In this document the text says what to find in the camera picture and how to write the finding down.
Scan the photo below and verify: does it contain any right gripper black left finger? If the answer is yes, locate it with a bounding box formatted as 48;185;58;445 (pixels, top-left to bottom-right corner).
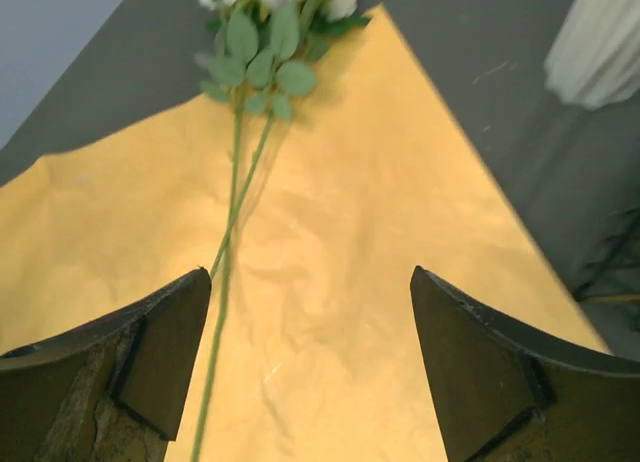
1;268;211;461

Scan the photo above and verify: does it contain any white ribbed ceramic vase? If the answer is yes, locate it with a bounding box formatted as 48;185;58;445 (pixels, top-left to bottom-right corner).
544;0;639;110

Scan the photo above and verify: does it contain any white rose stem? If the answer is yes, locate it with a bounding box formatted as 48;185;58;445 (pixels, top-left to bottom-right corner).
189;0;271;462
207;0;374;283

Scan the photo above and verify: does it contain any orange wrapping paper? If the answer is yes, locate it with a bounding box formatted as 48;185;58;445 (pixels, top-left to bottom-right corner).
1;7;605;461

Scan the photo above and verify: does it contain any black wire dish basket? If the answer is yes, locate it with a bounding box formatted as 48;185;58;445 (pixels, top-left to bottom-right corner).
572;205;639;303

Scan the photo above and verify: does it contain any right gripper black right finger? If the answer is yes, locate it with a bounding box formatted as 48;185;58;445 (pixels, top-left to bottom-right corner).
410;267;639;461

